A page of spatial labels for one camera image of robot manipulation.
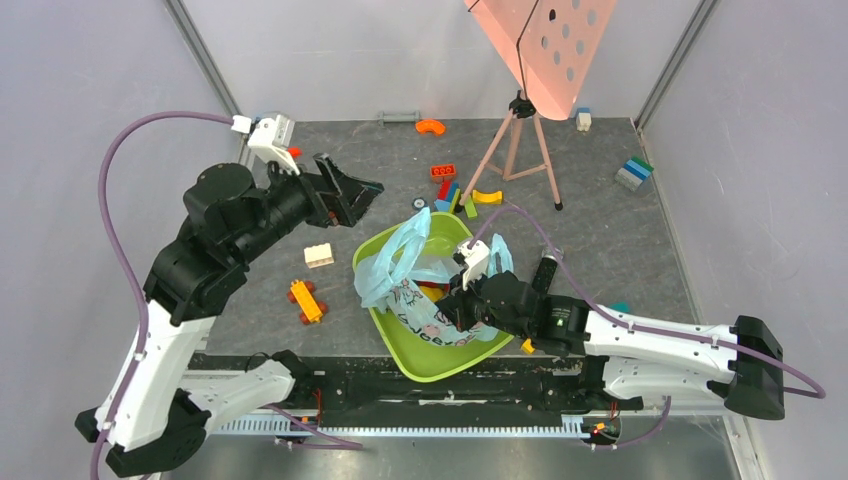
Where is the light blue printed plastic bag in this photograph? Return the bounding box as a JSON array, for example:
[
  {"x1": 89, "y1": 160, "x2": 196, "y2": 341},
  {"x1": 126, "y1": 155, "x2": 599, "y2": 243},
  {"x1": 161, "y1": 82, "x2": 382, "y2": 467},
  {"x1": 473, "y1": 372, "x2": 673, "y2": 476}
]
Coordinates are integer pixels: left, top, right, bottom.
[{"x1": 353, "y1": 207, "x2": 513, "y2": 347}]

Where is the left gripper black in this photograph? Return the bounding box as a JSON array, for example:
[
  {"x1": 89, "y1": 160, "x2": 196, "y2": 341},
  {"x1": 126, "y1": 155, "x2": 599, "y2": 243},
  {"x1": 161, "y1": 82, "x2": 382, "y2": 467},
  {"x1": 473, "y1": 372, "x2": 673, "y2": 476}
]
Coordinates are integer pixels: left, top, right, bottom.
[{"x1": 233, "y1": 151, "x2": 385, "y2": 265}]

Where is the green flat toy block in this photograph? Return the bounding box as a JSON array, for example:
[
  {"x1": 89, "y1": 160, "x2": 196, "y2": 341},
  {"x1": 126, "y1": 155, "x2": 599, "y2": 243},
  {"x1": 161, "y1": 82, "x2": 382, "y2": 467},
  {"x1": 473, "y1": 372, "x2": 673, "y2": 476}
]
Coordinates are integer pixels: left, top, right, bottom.
[{"x1": 464, "y1": 197, "x2": 478, "y2": 219}]

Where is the orange arch toy block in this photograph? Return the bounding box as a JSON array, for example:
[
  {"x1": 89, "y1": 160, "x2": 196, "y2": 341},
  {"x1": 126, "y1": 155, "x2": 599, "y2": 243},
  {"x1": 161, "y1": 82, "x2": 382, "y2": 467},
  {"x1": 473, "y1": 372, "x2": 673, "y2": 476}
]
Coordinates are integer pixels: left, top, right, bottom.
[{"x1": 415, "y1": 119, "x2": 446, "y2": 136}]

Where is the pink tripod stand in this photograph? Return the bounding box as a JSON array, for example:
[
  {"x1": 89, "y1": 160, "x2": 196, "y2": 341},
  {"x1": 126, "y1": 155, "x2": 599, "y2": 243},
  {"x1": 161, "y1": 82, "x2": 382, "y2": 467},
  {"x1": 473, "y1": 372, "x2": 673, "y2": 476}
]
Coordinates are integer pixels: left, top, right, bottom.
[{"x1": 460, "y1": 89, "x2": 564, "y2": 212}]

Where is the yellow arch toy block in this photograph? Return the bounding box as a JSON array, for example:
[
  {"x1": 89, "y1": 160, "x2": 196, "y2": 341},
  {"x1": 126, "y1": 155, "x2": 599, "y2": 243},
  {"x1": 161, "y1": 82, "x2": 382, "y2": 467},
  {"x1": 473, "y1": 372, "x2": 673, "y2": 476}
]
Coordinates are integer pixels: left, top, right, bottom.
[{"x1": 471, "y1": 190, "x2": 503, "y2": 205}]

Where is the grey blue green brick stack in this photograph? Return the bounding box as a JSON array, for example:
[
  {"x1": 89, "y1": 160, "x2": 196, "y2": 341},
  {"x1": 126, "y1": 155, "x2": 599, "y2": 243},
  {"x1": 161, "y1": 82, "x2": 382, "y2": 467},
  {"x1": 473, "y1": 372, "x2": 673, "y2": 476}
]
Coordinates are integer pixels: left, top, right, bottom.
[{"x1": 614, "y1": 156, "x2": 654, "y2": 192}]

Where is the orange toy brick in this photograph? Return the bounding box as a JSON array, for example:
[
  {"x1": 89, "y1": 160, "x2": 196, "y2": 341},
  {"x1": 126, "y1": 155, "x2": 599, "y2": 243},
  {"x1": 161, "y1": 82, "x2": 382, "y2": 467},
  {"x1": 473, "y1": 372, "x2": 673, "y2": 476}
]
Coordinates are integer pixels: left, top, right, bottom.
[{"x1": 429, "y1": 163, "x2": 457, "y2": 183}]

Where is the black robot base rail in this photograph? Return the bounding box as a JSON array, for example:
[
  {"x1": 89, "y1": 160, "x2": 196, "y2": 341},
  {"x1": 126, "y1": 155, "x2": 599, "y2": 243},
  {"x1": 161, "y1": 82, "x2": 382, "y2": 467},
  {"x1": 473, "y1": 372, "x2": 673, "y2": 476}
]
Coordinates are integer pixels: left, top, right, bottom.
[{"x1": 250, "y1": 356, "x2": 645, "y2": 429}]

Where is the yellow red toy car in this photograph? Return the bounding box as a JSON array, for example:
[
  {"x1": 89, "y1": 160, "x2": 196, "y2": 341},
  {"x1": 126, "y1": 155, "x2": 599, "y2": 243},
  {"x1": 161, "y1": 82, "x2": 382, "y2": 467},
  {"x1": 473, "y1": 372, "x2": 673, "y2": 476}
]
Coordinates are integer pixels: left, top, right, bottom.
[{"x1": 287, "y1": 280, "x2": 328, "y2": 325}]

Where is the grey metal handle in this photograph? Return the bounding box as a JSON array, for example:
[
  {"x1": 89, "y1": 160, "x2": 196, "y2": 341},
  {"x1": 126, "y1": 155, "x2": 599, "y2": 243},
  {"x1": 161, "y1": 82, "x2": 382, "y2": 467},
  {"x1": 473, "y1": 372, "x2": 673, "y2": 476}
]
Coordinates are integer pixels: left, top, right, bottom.
[{"x1": 377, "y1": 110, "x2": 422, "y2": 126}]

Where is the red blue toy brick stack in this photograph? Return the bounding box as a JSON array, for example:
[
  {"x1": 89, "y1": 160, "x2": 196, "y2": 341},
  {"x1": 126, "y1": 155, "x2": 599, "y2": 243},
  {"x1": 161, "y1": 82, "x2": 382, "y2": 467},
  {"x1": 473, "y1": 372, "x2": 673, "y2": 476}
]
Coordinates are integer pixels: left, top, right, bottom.
[{"x1": 434, "y1": 182, "x2": 461, "y2": 214}]

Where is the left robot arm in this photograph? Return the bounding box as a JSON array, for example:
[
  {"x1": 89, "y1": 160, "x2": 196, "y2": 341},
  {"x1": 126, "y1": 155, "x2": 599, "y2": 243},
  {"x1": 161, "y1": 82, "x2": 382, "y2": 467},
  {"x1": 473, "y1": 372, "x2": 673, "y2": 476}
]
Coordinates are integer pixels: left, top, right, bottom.
[{"x1": 75, "y1": 154, "x2": 383, "y2": 478}]

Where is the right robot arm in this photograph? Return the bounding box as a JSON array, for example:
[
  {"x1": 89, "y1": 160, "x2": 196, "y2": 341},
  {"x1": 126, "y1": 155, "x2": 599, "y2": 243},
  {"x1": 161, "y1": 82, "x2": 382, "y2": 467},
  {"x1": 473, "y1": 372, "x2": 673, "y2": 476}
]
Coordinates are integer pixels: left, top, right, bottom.
[{"x1": 436, "y1": 272, "x2": 785, "y2": 420}]

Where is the teal toy cube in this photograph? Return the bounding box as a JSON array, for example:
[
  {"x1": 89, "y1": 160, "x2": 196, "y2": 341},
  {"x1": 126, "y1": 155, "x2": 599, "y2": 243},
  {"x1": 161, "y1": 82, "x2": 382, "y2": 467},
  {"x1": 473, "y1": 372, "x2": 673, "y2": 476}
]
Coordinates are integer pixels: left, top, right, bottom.
[{"x1": 609, "y1": 302, "x2": 631, "y2": 314}]

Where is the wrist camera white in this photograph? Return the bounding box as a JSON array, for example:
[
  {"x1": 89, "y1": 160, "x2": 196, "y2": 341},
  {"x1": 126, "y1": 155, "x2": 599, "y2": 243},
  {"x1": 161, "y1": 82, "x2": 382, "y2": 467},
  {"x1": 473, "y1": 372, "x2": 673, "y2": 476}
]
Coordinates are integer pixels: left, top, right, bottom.
[
  {"x1": 453, "y1": 238, "x2": 491, "y2": 290},
  {"x1": 231, "y1": 113, "x2": 300, "y2": 175}
]

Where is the white blue small brick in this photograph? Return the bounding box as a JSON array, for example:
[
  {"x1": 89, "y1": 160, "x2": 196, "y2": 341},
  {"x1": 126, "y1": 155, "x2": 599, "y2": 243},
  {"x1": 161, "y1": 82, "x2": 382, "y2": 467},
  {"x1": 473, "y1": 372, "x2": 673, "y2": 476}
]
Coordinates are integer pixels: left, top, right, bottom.
[{"x1": 575, "y1": 107, "x2": 592, "y2": 132}]

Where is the yellow fake fruit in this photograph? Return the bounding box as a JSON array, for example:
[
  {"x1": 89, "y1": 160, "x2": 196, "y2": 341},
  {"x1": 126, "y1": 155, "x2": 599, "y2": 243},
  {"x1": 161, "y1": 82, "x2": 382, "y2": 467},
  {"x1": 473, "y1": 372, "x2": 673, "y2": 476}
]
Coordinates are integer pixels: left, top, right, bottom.
[{"x1": 419, "y1": 284, "x2": 449, "y2": 304}]

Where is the white toy brick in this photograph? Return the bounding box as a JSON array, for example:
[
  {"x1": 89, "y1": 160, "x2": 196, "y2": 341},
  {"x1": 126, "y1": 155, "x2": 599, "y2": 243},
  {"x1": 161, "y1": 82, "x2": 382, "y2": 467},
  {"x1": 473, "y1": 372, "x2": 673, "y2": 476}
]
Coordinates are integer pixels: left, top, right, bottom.
[{"x1": 303, "y1": 242, "x2": 335, "y2": 269}]

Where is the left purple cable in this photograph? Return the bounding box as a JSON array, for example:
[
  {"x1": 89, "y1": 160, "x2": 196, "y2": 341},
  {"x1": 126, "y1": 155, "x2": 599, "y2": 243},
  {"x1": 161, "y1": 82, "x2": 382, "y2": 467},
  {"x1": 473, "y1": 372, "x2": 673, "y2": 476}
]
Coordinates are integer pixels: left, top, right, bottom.
[{"x1": 89, "y1": 111, "x2": 253, "y2": 480}]

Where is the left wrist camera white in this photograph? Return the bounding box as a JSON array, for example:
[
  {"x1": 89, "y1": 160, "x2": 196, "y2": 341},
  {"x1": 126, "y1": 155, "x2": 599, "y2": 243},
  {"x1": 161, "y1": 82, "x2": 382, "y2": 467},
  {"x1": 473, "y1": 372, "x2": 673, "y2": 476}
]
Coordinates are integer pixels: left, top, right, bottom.
[{"x1": 231, "y1": 113, "x2": 300, "y2": 175}]

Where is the lime green plastic tray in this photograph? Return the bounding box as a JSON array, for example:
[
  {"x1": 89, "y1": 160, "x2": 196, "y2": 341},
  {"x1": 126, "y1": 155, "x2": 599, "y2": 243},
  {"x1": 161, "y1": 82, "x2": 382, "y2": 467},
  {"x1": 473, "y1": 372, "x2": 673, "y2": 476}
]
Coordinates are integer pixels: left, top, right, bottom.
[{"x1": 351, "y1": 211, "x2": 515, "y2": 384}]

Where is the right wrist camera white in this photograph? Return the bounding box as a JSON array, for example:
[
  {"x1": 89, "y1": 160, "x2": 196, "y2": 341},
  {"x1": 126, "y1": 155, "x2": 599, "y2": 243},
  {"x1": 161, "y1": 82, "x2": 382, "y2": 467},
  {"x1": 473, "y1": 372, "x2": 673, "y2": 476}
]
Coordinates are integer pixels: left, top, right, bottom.
[{"x1": 453, "y1": 238, "x2": 491, "y2": 290}]

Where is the pink perforated board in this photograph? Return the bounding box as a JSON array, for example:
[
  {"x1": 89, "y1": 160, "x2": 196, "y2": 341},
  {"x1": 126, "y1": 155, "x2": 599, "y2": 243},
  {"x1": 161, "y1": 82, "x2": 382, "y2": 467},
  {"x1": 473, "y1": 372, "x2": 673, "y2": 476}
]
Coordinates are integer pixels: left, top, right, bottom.
[{"x1": 465, "y1": 0, "x2": 617, "y2": 120}]

